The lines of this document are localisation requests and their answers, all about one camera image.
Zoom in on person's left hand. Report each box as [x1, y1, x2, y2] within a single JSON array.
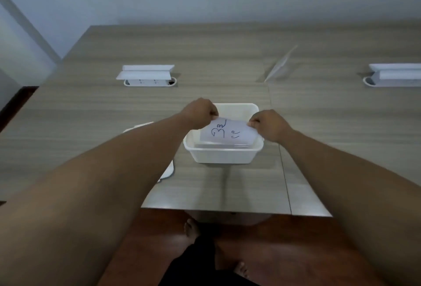
[[178, 98, 219, 130]]

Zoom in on white plastic tub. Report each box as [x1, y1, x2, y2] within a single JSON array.
[[183, 103, 264, 164]]

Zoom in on person's left foot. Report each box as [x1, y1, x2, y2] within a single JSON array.
[[184, 218, 200, 240]]

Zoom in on person's right hand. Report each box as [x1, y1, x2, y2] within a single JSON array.
[[247, 109, 294, 144]]

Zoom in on white desk power socket box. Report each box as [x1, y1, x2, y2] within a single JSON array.
[[363, 63, 421, 88], [116, 64, 177, 87]]

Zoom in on person's right foot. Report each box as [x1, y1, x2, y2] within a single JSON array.
[[234, 262, 250, 279]]

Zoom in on person's left forearm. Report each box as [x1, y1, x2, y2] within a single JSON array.
[[0, 113, 195, 286]]

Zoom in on clear acrylic sign holder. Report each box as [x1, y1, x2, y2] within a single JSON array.
[[263, 44, 299, 83]]

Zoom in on person's foot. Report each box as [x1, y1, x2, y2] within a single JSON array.
[[234, 262, 250, 279], [184, 218, 200, 240]]

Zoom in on person's right forearm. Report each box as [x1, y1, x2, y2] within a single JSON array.
[[278, 128, 421, 286]]

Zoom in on white paper note with handwriting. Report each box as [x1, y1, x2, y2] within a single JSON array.
[[200, 116, 259, 146]]

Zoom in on person's legs in black trousers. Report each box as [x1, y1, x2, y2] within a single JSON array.
[[159, 234, 260, 286]]

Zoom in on white container lid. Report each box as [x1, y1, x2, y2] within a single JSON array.
[[123, 122, 174, 183]]

